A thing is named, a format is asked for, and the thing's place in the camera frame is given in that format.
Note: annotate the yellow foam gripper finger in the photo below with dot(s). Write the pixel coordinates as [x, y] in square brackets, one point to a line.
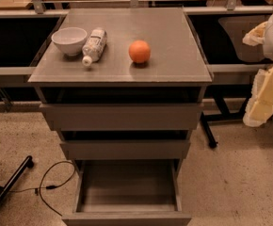
[260, 105]
[255, 36]

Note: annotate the orange fruit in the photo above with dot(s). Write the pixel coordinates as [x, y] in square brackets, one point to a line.
[139, 51]

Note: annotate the grey drawer cabinet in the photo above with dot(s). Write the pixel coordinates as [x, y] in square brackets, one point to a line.
[174, 74]

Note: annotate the grey top drawer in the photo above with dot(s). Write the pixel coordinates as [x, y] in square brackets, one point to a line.
[120, 117]

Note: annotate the grey middle drawer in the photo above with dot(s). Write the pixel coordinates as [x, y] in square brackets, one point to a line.
[125, 149]

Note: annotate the grey open bottom drawer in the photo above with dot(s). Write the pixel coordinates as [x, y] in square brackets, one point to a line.
[127, 193]

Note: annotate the grey plastic bin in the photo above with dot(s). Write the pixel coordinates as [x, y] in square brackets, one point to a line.
[237, 28]

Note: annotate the black table stand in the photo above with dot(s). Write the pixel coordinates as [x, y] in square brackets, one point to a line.
[219, 94]

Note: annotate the clear plastic water bottle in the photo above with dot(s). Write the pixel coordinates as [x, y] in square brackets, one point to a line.
[94, 47]

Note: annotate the white ceramic bowl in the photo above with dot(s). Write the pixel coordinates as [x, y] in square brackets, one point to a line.
[70, 40]

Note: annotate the black chair leg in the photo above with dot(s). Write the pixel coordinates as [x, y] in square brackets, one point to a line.
[8, 185]

